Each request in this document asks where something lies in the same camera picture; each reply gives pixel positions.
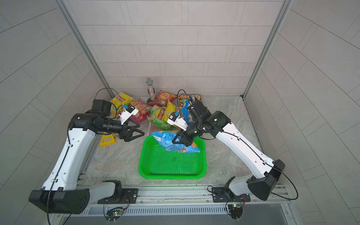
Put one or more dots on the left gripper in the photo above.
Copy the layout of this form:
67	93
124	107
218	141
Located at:
129	132

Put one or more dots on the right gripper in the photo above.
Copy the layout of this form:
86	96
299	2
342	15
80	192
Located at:
186	138

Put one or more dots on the green cucumber chips bag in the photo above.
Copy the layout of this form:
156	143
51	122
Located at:
157	117

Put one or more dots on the yellow chips bag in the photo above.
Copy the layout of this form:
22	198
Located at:
119	102
171	108

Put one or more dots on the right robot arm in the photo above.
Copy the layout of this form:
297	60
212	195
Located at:
265	172

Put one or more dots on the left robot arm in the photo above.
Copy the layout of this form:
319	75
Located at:
59	193

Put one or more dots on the pink plastic basket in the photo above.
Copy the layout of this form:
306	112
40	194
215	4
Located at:
154	128

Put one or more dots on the pink chips bag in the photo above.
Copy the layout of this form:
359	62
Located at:
144	111

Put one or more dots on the green plastic basket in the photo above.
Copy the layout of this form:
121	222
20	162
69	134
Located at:
158	163

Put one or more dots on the red chips bag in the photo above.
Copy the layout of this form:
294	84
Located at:
162	99

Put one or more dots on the black orange snack bag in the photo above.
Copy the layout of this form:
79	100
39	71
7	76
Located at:
183	99

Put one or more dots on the glass jar on stand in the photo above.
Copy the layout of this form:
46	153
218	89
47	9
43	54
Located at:
151	90

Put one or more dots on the right circuit board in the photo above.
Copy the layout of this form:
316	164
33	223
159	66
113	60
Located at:
235	211

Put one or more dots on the circuit board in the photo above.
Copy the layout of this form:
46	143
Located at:
114	214
235	211

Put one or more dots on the left circuit board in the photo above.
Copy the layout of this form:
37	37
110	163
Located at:
114	214

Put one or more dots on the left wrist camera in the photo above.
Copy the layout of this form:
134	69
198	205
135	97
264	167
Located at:
127	113

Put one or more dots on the yellow plastic frame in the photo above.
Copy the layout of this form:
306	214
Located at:
107	140

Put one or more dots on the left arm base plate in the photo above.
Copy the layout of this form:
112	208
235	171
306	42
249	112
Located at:
127	196

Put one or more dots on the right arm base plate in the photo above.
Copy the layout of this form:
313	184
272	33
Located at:
223	195

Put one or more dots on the aluminium rail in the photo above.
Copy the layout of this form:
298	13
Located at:
149	195

